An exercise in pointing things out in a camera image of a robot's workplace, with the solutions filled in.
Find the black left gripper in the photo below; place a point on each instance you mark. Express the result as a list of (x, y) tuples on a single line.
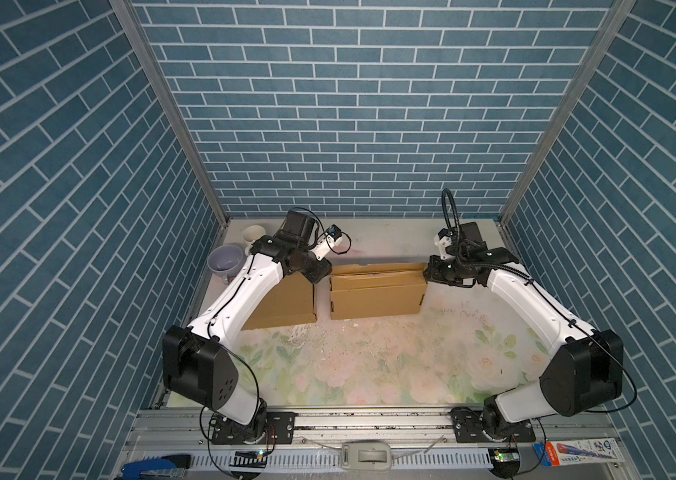
[(319, 271)]

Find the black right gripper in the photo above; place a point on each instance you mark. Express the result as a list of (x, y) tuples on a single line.
[(432, 273)]

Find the brown cardboard box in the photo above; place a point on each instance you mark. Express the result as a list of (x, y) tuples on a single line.
[(291, 302), (376, 290)]

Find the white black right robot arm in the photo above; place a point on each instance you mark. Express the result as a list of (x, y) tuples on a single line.
[(586, 364)]

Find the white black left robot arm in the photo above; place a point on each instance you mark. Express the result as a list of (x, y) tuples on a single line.
[(198, 361)]

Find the white red blue tube box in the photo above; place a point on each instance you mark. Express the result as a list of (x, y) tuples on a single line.
[(574, 452)]

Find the cream ceramic mug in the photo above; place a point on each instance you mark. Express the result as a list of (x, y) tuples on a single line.
[(250, 235)]

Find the lavender ceramic bowl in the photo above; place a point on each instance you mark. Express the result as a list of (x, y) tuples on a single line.
[(226, 261)]

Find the blue black tool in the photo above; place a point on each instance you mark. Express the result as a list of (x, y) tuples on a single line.
[(165, 467)]

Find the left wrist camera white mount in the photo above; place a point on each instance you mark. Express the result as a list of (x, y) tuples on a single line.
[(328, 243)]

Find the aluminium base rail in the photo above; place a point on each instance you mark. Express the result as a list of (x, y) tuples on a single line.
[(427, 442)]

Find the grey plastic clamp handle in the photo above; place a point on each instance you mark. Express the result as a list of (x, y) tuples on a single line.
[(375, 456)]

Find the aluminium corner post right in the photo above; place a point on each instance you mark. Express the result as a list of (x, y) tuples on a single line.
[(611, 25)]

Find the aluminium corner post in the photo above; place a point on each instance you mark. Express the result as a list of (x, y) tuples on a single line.
[(128, 19), (611, 25)]

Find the aluminium corner post left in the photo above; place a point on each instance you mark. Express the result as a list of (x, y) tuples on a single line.
[(128, 19)]

